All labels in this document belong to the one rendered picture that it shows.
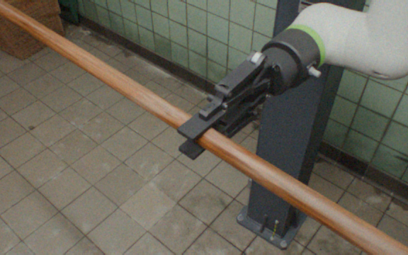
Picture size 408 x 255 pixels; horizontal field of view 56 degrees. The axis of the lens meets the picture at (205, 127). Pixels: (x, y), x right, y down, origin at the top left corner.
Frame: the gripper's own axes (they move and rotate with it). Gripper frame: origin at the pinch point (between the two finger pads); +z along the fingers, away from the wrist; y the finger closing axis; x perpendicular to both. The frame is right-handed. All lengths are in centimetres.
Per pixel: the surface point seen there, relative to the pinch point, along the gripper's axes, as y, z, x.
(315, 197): -1.5, 0.4, -18.3
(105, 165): 120, -34, 100
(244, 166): -0.8, 1.6, -8.8
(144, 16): 86, -116, 152
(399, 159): 98, -118, -18
